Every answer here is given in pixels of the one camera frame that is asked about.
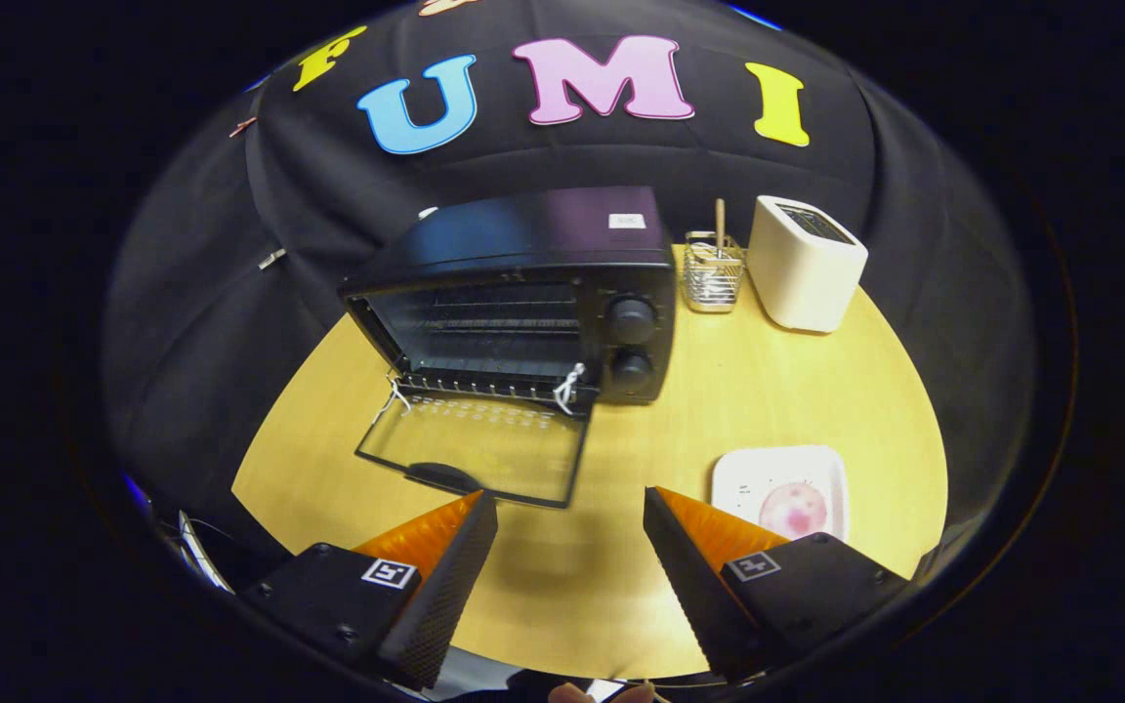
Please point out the wooden stick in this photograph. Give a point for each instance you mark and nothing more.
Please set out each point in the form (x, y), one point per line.
(720, 225)

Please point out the white bread toaster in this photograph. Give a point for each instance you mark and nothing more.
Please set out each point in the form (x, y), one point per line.
(802, 273)

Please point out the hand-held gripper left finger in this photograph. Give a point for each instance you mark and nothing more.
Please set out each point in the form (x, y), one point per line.
(445, 586)

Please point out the black backdrop cloth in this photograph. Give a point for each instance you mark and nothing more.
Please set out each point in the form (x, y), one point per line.
(328, 195)

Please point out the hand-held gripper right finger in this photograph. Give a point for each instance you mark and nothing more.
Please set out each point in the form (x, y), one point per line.
(694, 586)

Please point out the round pink ham slice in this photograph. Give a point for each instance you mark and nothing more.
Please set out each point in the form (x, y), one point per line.
(794, 510)

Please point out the white square plate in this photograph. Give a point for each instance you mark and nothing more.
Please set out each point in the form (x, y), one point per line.
(748, 474)

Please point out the silver clip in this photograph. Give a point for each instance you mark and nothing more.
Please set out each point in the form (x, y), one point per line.
(271, 259)

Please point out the black toaster oven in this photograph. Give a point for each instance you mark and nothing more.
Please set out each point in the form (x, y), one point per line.
(523, 234)

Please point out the red clip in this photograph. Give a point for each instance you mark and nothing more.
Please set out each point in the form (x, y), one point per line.
(244, 127)

